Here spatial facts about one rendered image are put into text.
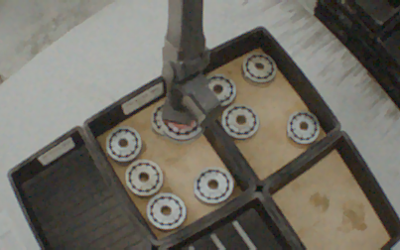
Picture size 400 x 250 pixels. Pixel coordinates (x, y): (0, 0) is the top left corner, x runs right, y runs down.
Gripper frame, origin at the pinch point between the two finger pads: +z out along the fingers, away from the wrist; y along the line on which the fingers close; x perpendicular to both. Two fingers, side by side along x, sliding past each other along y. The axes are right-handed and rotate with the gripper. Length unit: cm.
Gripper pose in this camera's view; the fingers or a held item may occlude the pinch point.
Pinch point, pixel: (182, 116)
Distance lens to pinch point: 114.2
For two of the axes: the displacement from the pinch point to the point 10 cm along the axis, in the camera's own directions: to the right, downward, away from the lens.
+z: -0.1, 3.8, 9.2
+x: -9.7, -2.1, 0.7
